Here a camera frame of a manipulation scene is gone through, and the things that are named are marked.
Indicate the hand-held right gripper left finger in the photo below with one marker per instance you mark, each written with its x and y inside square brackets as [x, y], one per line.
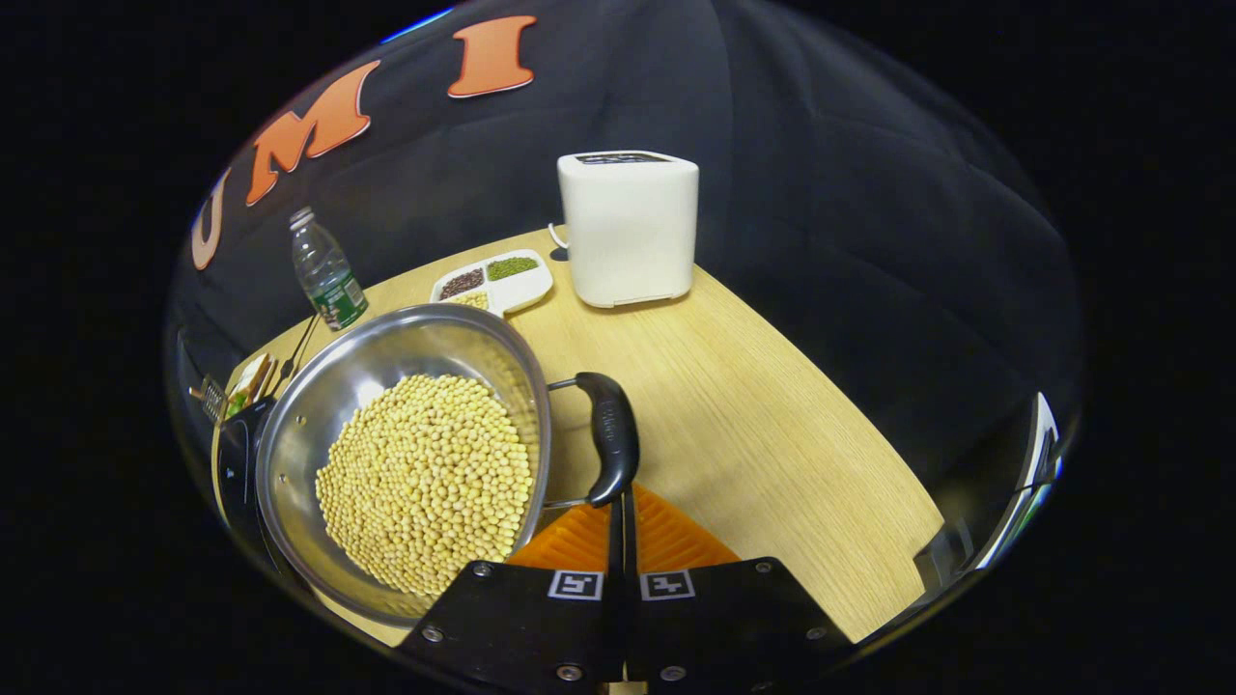
[521, 618]

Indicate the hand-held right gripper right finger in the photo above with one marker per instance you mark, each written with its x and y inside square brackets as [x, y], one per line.
[734, 618]

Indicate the stainless steel pot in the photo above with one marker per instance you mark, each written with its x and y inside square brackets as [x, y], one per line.
[386, 352]

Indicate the black induction cooktop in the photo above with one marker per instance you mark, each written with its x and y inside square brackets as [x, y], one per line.
[237, 473]

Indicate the pile of soybeans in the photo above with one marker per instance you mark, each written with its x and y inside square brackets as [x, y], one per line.
[425, 483]

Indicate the small heap of soybeans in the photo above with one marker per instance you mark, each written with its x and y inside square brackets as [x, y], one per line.
[472, 300]

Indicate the white divided tray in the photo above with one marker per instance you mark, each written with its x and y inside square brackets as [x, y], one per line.
[526, 290]

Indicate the heap of red beans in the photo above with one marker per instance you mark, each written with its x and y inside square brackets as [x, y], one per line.
[463, 283]

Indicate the heap of green mung beans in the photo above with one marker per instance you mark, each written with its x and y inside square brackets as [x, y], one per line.
[512, 267]

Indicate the sandwich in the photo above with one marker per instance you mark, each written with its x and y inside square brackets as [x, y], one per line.
[249, 381]

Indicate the clear plastic water bottle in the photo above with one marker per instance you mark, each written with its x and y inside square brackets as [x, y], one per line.
[328, 280]

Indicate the white toaster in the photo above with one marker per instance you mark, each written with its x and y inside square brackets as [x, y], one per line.
[628, 232]

